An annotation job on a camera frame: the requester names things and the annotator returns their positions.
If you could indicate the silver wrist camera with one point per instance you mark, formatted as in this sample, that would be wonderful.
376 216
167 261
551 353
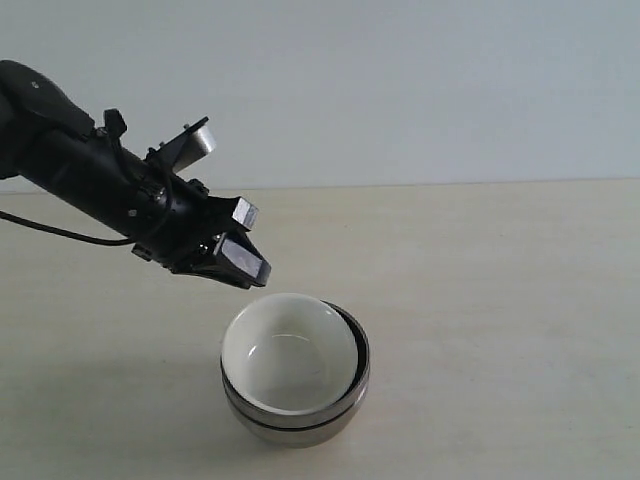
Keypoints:
192 144

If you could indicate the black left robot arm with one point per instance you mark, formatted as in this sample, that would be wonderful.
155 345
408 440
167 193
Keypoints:
51 142

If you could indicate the ribbed stainless steel bowl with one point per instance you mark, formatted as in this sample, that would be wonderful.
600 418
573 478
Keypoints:
358 386

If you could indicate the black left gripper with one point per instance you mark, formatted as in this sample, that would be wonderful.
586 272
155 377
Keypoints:
198 238

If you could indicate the white ceramic bowl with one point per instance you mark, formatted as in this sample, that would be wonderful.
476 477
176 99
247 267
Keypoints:
289 354

